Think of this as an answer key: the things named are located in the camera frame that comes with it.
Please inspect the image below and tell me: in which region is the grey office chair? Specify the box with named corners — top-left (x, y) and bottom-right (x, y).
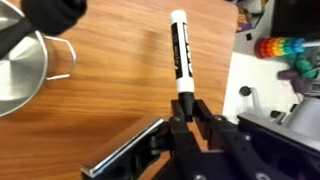
top-left (238, 84), bottom-right (320, 138)

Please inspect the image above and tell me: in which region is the black and white marker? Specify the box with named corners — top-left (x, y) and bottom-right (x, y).
top-left (169, 9), bottom-right (196, 123)

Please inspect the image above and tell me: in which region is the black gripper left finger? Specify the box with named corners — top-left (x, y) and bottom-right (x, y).
top-left (168, 99), bottom-right (203, 158)

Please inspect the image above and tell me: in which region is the green plastic toy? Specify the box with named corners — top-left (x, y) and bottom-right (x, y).
top-left (286, 53), bottom-right (318, 81)

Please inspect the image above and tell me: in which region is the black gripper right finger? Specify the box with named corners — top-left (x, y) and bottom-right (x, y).
top-left (193, 99), bottom-right (285, 180)

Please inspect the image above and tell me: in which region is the small steel pot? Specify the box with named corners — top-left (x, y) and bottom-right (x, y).
top-left (0, 0), bottom-right (78, 118)

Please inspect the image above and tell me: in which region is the rainbow ring toy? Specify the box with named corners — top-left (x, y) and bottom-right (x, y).
top-left (254, 37), bottom-right (320, 60)

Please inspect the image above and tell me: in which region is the purple plastic toy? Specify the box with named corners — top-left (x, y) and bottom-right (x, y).
top-left (278, 69), bottom-right (313, 96)

